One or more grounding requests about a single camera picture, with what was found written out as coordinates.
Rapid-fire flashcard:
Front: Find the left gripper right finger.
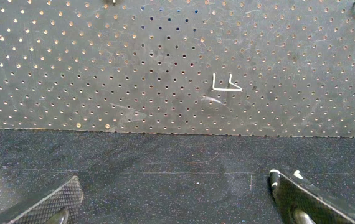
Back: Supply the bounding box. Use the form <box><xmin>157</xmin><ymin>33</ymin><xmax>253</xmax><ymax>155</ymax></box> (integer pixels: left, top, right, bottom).
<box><xmin>268</xmin><ymin>169</ymin><xmax>355</xmax><ymax>224</ymax></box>

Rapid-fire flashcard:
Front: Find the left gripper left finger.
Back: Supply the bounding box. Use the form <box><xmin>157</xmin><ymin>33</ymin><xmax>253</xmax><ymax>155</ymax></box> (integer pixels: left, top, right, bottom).
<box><xmin>0</xmin><ymin>175</ymin><xmax>85</xmax><ymax>224</ymax></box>

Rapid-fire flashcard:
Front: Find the black pegboard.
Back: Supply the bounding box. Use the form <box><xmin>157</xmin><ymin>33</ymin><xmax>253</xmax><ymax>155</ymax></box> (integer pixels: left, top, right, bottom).
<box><xmin>0</xmin><ymin>0</ymin><xmax>355</xmax><ymax>139</ymax></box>

